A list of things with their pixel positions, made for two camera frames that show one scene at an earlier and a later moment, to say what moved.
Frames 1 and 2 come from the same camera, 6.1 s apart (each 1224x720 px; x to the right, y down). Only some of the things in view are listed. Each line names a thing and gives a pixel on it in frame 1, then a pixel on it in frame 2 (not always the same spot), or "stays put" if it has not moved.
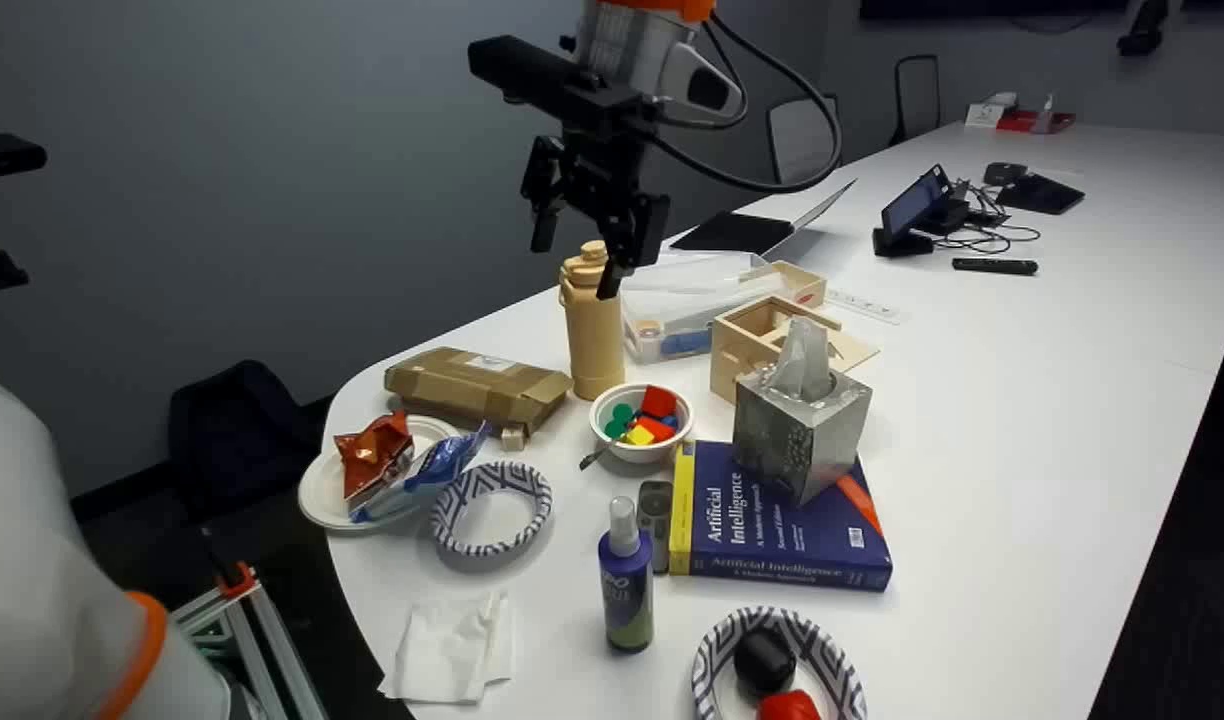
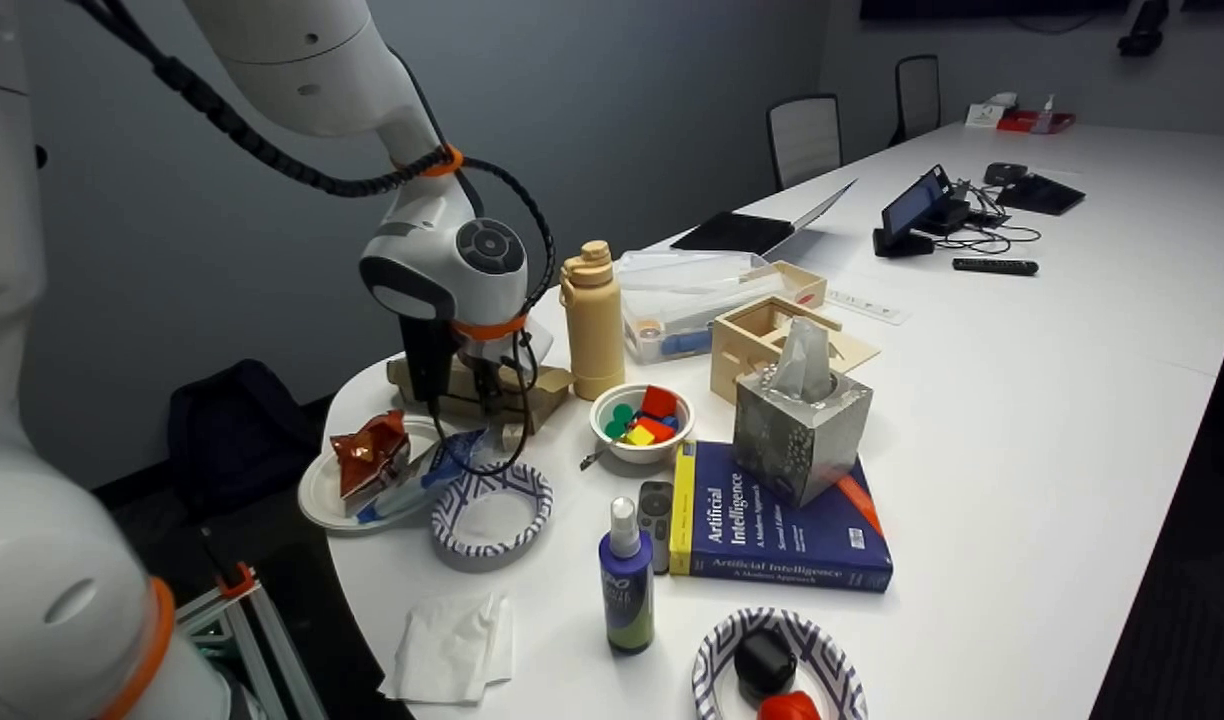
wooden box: [744, 342] stays put
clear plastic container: [669, 304] stays put
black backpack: [237, 442] stays put
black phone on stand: [913, 216] stays put
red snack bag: [372, 450] stays put
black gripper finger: [618, 261] to [530, 372]
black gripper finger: [543, 181] to [489, 393]
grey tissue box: [796, 423] stays put
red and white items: [1005, 119] stays put
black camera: [521, 71] to [430, 353]
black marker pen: [996, 265] stays put
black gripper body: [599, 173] to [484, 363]
